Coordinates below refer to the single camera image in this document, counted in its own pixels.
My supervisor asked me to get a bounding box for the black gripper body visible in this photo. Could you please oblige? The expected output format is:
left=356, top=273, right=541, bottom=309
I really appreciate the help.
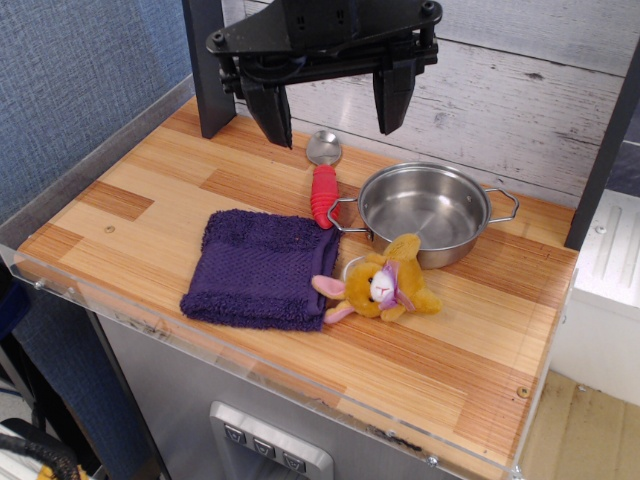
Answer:
left=206, top=1, right=443, bottom=93

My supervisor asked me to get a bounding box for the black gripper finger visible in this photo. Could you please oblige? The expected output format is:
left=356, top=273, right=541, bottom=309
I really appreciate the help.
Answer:
left=241, top=78, right=293, bottom=149
left=373, top=60, right=416, bottom=135

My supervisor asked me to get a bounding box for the purple towel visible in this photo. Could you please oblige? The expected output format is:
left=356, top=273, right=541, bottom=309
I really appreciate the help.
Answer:
left=180, top=209, right=341, bottom=332

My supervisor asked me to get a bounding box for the clear acrylic edge guard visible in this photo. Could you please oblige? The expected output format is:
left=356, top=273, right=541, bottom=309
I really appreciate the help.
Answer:
left=1, top=79, right=577, bottom=479

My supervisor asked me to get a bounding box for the stainless steel pot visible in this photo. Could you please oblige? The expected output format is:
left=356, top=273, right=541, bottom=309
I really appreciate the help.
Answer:
left=327, top=162, right=520, bottom=269

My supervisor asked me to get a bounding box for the brown plush bunny toy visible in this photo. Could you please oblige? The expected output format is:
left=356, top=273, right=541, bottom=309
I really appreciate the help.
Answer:
left=311, top=233, right=442, bottom=324

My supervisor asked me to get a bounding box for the stainless steel cabinet front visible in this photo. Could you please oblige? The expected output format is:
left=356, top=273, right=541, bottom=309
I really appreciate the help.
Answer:
left=97, top=316, right=453, bottom=479

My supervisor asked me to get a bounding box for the white side cabinet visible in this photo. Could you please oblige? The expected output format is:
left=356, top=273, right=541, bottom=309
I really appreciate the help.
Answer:
left=550, top=190, right=639, bottom=405

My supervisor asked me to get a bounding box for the silver button control panel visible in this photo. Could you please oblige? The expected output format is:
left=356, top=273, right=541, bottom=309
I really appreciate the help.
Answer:
left=209, top=401, right=334, bottom=479

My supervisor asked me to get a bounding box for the dark grey left post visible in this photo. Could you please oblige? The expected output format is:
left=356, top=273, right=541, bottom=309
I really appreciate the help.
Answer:
left=181, top=0, right=236, bottom=139

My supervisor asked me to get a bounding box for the dark grey post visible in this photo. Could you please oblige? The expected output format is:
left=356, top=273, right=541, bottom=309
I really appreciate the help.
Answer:
left=564, top=43, right=639, bottom=251
left=181, top=0, right=236, bottom=139

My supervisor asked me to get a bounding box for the dark grey right post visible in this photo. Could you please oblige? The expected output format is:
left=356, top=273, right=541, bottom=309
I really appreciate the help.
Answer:
left=564, top=43, right=639, bottom=251

